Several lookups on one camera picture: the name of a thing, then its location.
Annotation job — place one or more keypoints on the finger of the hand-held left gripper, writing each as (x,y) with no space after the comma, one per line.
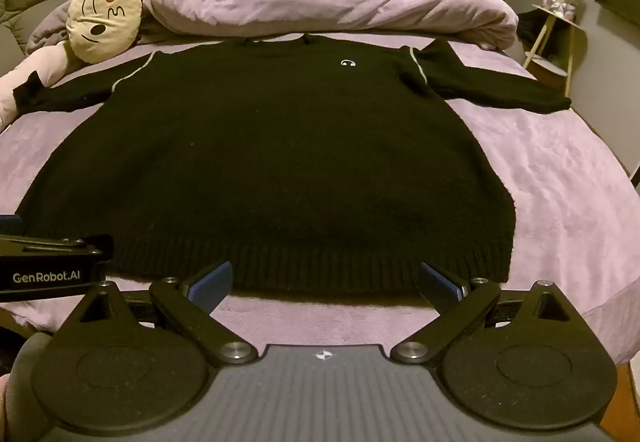
(60,244)

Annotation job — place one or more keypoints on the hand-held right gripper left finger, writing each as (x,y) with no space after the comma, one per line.
(216,281)

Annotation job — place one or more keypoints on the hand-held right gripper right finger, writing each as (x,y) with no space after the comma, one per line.
(441,286)

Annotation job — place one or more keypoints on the black knit sweater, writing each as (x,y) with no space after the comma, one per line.
(280,147)

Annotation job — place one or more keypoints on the long pink pillow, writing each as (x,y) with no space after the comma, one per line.
(31,68)

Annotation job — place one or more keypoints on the yellow emoji face cushion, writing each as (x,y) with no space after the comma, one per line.
(100,24)

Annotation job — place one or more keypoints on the purple duvet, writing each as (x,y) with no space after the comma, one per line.
(300,7)

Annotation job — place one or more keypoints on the white side table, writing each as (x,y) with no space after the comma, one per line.
(560,17)

